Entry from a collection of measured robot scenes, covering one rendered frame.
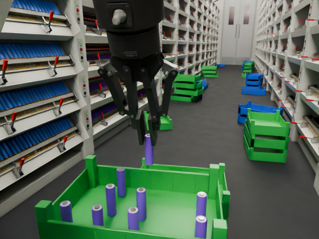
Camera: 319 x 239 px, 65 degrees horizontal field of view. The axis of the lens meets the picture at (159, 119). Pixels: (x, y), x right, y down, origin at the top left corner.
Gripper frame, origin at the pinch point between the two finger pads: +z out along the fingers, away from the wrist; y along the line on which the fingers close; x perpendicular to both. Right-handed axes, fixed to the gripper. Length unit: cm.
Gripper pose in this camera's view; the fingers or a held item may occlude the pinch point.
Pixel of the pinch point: (146, 127)
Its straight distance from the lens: 48.2
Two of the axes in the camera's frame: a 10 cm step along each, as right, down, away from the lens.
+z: 0.7, 7.5, 6.6
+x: 1.5, -6.6, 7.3
